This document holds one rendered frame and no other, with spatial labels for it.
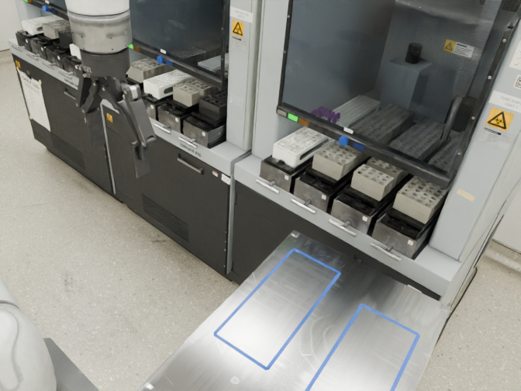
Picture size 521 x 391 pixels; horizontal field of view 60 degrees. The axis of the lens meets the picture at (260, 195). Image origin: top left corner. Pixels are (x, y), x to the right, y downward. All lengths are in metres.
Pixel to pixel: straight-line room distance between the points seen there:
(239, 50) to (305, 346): 1.01
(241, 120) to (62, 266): 1.20
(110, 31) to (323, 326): 0.74
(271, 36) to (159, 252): 1.31
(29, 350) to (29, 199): 1.99
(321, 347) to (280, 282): 0.20
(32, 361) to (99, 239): 1.59
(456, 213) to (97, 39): 1.05
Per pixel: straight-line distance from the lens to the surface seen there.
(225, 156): 1.72
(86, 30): 0.74
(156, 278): 2.26
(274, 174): 1.56
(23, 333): 0.94
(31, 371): 0.96
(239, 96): 1.67
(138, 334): 2.06
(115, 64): 0.77
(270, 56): 1.53
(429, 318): 1.17
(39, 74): 2.77
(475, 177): 1.32
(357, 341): 1.07
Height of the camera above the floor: 1.66
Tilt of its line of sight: 37 degrees down
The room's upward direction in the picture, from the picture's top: 5 degrees clockwise
